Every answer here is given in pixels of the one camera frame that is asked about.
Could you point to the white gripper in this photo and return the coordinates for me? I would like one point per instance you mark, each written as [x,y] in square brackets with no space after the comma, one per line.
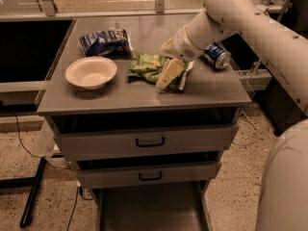
[183,48]

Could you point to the green jalapeno chip bag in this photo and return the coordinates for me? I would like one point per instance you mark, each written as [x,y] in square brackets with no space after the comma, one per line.
[150,66]

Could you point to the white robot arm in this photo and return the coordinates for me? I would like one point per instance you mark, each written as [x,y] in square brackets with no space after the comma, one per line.
[283,200]

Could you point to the blue chip bag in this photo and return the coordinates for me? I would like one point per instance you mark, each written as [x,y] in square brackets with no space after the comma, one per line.
[103,43]

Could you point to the grey drawer cabinet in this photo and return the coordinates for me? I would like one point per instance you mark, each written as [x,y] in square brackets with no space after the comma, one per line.
[209,98]

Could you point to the top grey drawer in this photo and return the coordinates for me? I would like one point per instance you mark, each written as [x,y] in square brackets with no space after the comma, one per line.
[126,144]

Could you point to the middle grey drawer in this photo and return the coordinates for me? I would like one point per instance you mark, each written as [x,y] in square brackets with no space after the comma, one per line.
[147,175]

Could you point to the bottom open grey drawer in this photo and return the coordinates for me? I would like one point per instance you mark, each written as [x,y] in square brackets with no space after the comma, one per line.
[164,207]

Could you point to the blue soda can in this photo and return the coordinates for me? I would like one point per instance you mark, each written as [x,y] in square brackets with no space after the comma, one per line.
[216,56]

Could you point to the white paper bowl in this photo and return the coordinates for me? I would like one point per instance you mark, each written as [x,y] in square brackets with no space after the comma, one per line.
[91,73]

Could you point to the dark grey side cabinet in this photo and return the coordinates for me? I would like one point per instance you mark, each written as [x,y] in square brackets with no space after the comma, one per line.
[280,107]

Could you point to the black metal table leg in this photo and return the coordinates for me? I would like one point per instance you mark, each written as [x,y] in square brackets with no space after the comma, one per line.
[33,184]

